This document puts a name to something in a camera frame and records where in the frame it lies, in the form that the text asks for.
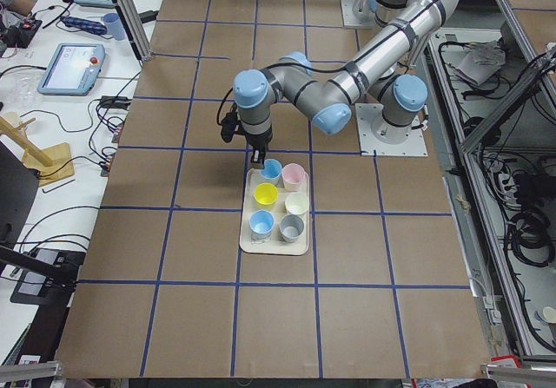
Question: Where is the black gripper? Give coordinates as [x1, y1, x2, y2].
[245, 128, 273, 168]

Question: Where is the yellow-green ikea cup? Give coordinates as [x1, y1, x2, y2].
[253, 182, 279, 211]

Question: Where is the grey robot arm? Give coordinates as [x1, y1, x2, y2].
[353, 0, 387, 28]
[232, 0, 459, 168]

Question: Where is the blue cup near gripper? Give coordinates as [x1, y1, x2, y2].
[260, 158, 282, 186]

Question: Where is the pink plastic cup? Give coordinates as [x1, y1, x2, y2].
[281, 163, 306, 191]

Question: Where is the pale green plastic cup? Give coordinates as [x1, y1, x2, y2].
[284, 192, 309, 216]

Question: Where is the blue cup far side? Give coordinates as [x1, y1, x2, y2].
[249, 210, 275, 240]

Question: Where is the grey plastic cup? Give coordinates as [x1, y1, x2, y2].
[279, 214, 305, 243]

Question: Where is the pale blue cup on desk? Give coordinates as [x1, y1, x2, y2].
[102, 12, 126, 41]

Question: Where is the cream plastic tray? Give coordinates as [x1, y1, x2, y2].
[239, 169, 311, 255]

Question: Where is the small black hub box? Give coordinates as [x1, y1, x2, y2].
[99, 95, 131, 110]

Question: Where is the wooden stand base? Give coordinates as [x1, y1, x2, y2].
[1, 117, 75, 187]

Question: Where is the black monitor stand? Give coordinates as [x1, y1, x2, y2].
[1, 146, 85, 306]

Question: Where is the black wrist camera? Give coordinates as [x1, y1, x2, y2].
[221, 104, 243, 143]

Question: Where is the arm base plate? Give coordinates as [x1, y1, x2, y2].
[340, 0, 377, 29]
[355, 103, 428, 157]

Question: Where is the aluminium frame post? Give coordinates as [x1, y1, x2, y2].
[111, 0, 153, 62]

